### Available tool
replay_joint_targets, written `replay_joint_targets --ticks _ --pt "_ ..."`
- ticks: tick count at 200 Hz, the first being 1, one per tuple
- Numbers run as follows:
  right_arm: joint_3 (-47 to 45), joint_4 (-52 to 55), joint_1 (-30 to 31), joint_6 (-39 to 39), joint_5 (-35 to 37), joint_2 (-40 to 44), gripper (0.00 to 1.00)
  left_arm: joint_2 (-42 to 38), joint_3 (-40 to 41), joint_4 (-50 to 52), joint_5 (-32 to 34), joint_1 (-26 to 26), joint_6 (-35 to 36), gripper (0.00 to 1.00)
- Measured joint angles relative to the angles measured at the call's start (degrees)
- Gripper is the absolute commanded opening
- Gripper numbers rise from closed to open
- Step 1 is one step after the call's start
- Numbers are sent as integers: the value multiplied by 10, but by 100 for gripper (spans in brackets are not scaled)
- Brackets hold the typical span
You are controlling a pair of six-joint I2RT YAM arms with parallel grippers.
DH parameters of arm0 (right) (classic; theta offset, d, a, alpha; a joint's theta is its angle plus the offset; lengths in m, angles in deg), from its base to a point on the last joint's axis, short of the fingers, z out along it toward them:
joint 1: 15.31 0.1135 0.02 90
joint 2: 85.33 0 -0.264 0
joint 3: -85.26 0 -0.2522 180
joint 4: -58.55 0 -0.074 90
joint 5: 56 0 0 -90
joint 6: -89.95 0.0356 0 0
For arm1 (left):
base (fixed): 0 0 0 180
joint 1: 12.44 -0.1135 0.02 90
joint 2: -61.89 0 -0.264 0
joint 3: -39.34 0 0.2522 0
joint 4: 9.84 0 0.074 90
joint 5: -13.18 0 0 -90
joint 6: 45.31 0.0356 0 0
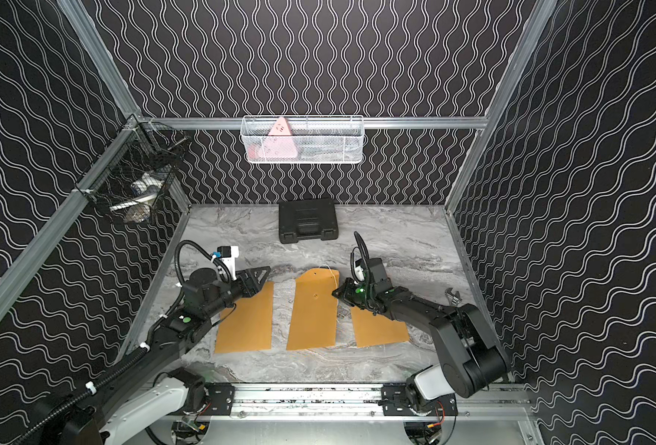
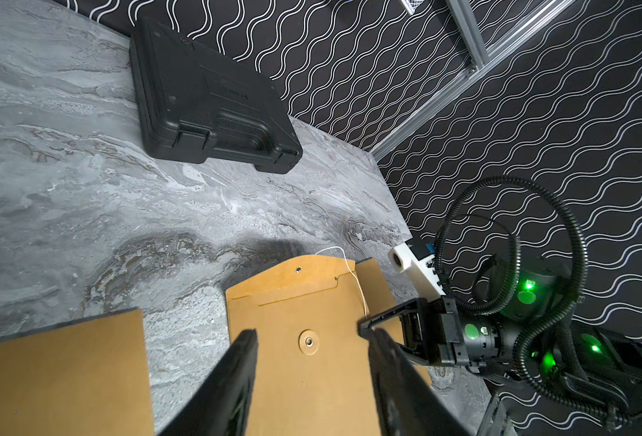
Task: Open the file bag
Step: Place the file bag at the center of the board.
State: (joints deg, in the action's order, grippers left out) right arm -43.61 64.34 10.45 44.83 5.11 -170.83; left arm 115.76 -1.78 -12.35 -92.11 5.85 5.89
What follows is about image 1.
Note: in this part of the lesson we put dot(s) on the orange handled adjustable wrench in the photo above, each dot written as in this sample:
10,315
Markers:
454,297

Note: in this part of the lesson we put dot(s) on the white wire mesh basket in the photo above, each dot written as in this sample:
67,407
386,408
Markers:
332,139

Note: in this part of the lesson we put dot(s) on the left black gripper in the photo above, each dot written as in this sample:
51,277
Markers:
242,283

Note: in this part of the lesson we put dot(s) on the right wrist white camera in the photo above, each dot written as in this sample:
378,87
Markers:
359,274

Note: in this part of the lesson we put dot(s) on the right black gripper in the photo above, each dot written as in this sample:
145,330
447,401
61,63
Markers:
345,295

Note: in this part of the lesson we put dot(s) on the brown file bag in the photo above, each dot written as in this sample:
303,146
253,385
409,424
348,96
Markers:
249,327
314,316
376,330

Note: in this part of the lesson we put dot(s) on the pink triangular sheet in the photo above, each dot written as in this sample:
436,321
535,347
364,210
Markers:
279,144

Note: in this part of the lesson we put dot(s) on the silver object in black basket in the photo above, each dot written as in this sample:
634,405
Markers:
137,208

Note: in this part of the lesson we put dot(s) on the black plastic tool case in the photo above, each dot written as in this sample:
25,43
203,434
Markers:
307,219

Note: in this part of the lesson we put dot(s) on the black wire mesh basket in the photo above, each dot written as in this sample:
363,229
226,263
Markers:
153,148

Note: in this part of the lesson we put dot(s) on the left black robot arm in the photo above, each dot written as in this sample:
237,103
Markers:
133,394

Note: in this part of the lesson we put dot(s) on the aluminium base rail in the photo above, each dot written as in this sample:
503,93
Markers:
316,402

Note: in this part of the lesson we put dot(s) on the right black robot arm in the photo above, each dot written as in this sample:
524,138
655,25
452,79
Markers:
469,357

